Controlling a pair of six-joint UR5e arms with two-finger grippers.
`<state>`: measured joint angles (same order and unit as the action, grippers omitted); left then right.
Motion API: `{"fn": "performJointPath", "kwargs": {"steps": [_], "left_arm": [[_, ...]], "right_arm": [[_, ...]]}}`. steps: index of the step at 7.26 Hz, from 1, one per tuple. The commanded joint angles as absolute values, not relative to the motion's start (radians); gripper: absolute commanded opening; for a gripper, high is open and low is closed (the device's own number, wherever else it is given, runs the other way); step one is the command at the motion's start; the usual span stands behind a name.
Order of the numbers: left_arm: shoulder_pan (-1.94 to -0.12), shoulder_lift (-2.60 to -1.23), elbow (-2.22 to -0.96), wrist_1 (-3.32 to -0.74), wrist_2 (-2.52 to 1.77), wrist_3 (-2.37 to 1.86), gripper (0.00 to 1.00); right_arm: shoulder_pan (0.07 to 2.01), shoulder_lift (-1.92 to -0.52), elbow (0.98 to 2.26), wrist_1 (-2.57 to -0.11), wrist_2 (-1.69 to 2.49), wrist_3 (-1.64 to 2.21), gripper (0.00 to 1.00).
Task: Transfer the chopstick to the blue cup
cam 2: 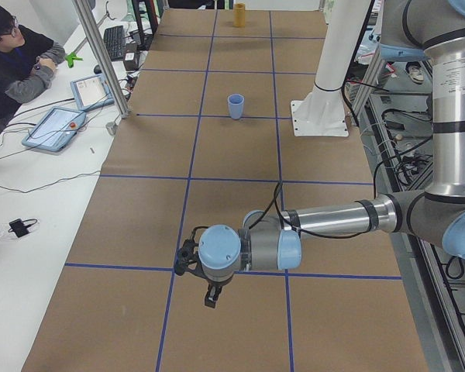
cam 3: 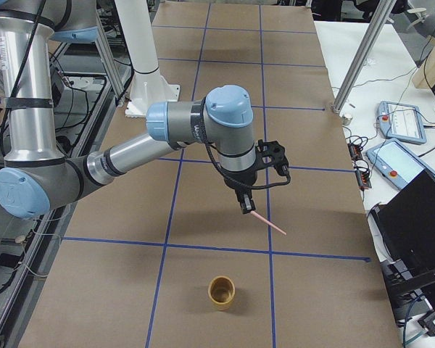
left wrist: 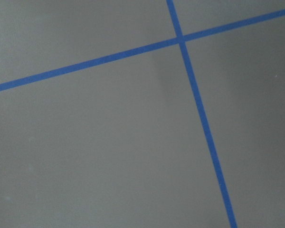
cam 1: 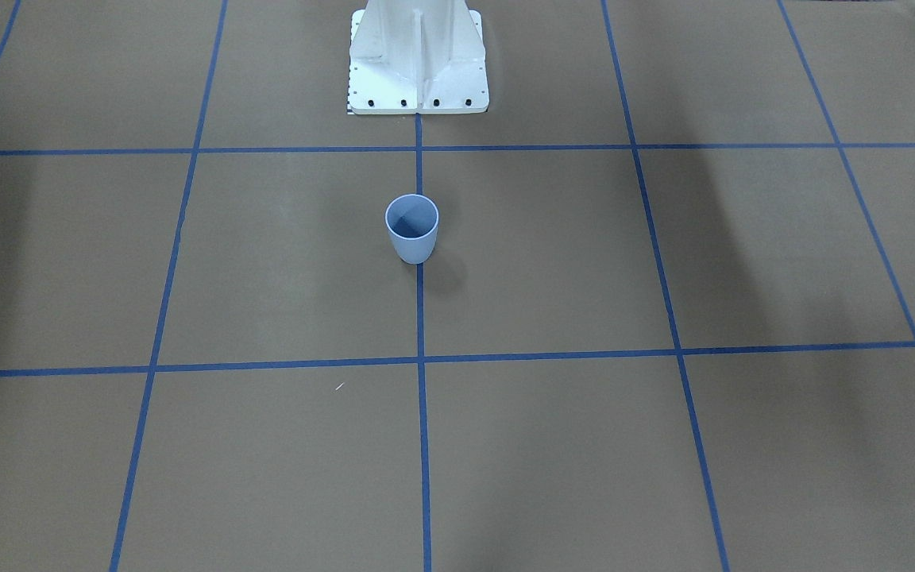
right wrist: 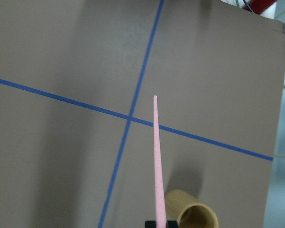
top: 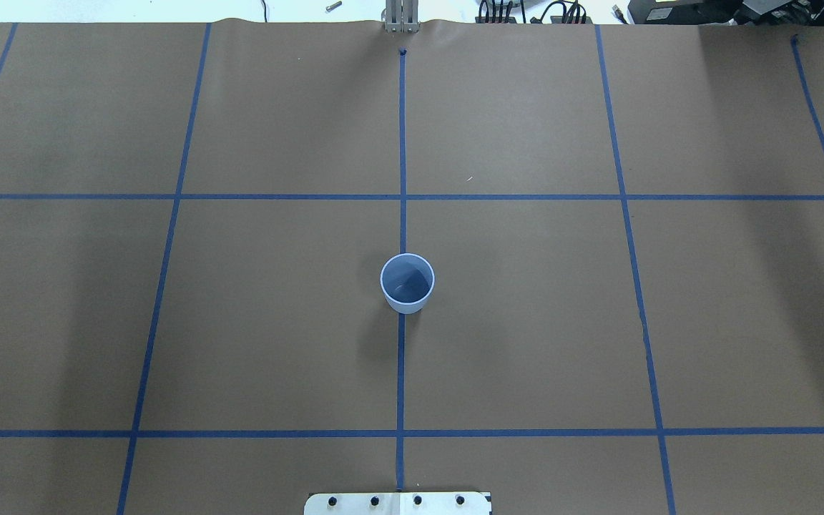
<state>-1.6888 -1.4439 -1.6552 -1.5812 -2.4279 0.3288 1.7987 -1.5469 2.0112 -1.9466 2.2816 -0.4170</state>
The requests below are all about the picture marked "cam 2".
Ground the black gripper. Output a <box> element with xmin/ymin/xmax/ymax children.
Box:
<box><xmin>204</xmin><ymin>279</ymin><xmax>229</xmax><ymax>308</ymax></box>

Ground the light blue plastic cup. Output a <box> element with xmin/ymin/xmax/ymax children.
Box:
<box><xmin>227</xmin><ymin>93</ymin><xmax>245</xmax><ymax>120</ymax></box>

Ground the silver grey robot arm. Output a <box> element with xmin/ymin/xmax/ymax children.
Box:
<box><xmin>190</xmin><ymin>1</ymin><xmax>465</xmax><ymax>307</ymax></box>

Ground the wooden chopstick holder cup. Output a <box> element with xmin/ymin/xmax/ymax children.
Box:
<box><xmin>233</xmin><ymin>2</ymin><xmax>246</xmax><ymax>28</ymax></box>

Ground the brown paper table cover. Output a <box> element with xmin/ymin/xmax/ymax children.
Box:
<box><xmin>23</xmin><ymin>9</ymin><xmax>428</xmax><ymax>371</ymax></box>

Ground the blue teach pendant tablet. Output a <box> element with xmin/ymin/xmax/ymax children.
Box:
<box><xmin>22</xmin><ymin>107</ymin><xmax>87</xmax><ymax>153</ymax></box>

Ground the black power adapter box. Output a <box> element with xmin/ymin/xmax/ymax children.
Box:
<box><xmin>123</xmin><ymin>51</ymin><xmax>140</xmax><ymax>71</ymax></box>

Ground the green plastic clamp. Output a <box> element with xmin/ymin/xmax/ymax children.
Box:
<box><xmin>65</xmin><ymin>52</ymin><xmax>83</xmax><ymax>68</ymax></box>

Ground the black keyboard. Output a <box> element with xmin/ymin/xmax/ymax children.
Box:
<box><xmin>103</xmin><ymin>26</ymin><xmax>126</xmax><ymax>61</ymax></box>

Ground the seated person in dark vest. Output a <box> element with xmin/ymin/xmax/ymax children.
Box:
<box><xmin>0</xmin><ymin>6</ymin><xmax>66</xmax><ymax>126</ymax></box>

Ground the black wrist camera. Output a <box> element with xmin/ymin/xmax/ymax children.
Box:
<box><xmin>174</xmin><ymin>239</ymin><xmax>202</xmax><ymax>277</ymax></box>

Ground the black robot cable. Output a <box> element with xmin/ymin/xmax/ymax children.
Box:
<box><xmin>189</xmin><ymin>135</ymin><xmax>435</xmax><ymax>249</ymax></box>

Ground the small black adapter with cable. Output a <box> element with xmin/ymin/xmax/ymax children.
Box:
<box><xmin>9</xmin><ymin>219</ymin><xmax>38</xmax><ymax>238</ymax></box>

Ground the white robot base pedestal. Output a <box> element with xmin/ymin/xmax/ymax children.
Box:
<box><xmin>291</xmin><ymin>0</ymin><xmax>373</xmax><ymax>137</ymax></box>

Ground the aluminium frame post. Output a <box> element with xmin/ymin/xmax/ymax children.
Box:
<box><xmin>72</xmin><ymin>0</ymin><xmax>129</xmax><ymax>119</ymax></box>

